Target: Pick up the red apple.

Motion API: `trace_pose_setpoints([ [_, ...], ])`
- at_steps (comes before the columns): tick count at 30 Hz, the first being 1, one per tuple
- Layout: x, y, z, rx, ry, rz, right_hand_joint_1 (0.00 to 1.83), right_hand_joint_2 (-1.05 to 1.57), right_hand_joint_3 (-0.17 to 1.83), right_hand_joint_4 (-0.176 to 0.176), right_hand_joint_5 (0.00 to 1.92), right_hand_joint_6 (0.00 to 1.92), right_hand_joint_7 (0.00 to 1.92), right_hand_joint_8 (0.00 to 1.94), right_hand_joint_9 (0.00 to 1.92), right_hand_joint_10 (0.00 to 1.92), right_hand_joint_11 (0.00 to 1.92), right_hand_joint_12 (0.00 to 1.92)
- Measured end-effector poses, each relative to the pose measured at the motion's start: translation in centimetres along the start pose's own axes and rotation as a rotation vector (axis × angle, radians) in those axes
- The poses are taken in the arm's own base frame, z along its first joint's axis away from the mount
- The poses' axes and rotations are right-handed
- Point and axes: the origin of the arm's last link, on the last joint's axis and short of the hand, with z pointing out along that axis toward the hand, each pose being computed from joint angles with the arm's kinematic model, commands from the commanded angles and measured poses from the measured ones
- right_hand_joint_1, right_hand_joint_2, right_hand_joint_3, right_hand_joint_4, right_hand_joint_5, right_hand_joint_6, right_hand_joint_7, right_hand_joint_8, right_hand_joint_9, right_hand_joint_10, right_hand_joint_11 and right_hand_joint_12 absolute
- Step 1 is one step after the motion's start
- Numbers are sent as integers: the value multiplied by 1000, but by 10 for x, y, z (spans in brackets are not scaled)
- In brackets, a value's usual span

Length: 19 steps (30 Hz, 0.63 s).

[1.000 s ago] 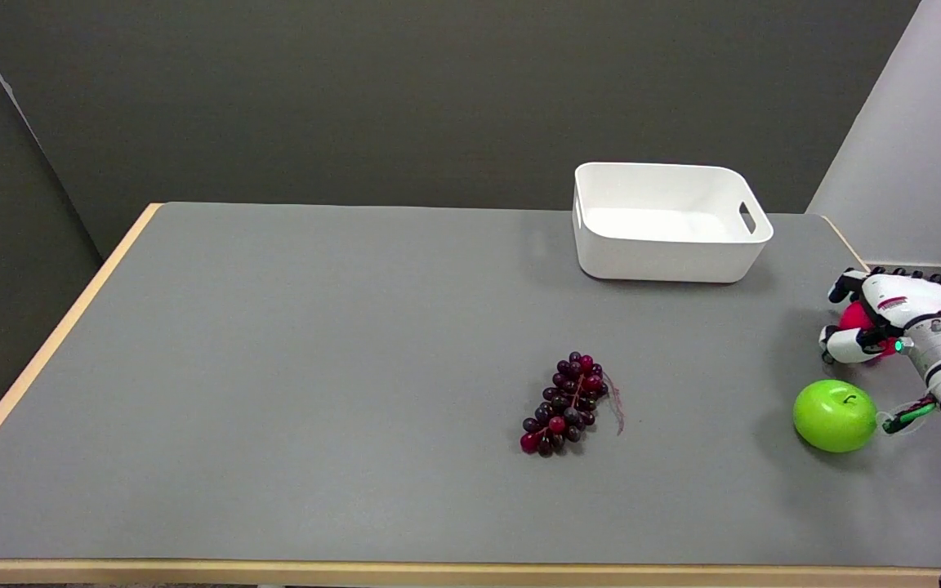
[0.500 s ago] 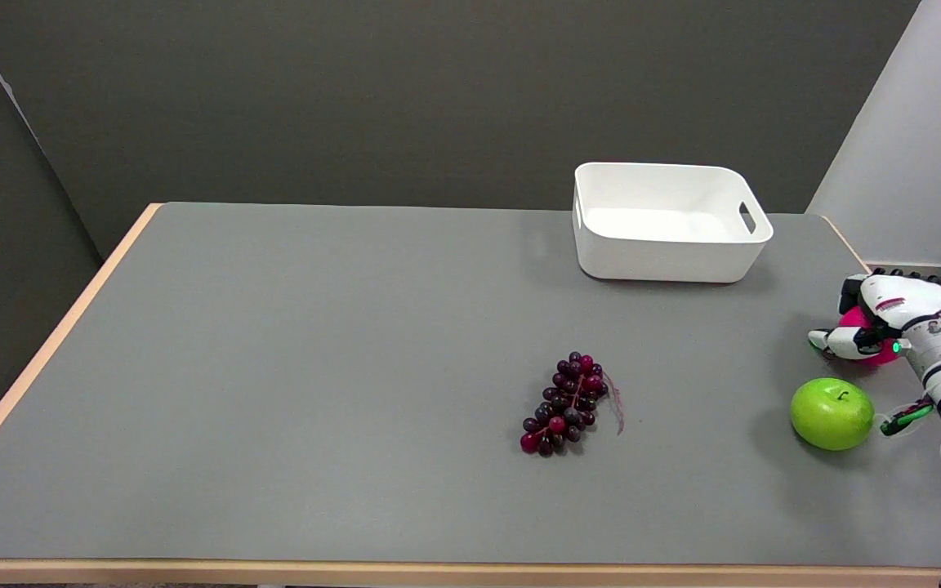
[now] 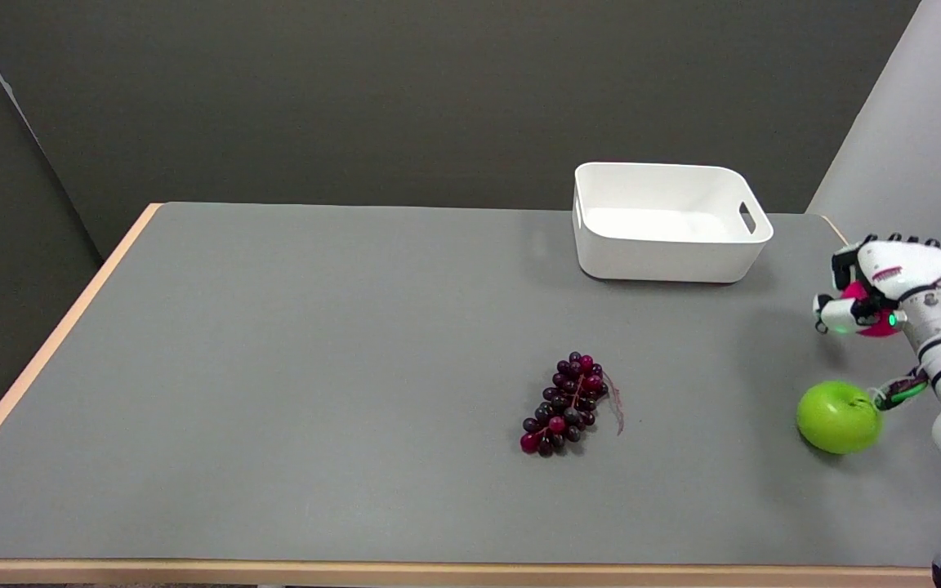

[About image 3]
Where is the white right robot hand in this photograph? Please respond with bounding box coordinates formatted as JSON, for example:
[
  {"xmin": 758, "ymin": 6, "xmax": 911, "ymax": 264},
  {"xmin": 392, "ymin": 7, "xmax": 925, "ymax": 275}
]
[{"xmin": 813, "ymin": 234, "xmax": 941, "ymax": 337}]

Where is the red apple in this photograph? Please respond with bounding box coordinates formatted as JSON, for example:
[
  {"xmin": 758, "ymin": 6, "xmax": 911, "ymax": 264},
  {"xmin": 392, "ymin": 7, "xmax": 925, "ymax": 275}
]
[{"xmin": 840, "ymin": 280, "xmax": 904, "ymax": 338}]

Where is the green apple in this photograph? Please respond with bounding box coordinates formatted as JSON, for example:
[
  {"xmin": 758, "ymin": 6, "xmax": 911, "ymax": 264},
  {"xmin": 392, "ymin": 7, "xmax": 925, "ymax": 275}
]
[{"xmin": 796, "ymin": 381, "xmax": 883, "ymax": 456}]

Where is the white plastic storage bin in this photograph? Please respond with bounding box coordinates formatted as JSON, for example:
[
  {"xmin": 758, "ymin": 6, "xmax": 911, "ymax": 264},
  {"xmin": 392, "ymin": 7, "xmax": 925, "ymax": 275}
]
[{"xmin": 573, "ymin": 162, "xmax": 774, "ymax": 284}]

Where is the dark purple grape bunch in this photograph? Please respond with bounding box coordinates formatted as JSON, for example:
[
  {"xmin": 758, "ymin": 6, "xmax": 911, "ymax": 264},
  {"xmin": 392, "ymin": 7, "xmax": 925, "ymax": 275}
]
[{"xmin": 520, "ymin": 352, "xmax": 625, "ymax": 458}]

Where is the green patterned braided cable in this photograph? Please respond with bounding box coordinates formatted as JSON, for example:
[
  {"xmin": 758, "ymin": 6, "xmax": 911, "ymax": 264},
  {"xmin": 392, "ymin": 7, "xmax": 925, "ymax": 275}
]
[{"xmin": 871, "ymin": 372, "xmax": 929, "ymax": 411}]

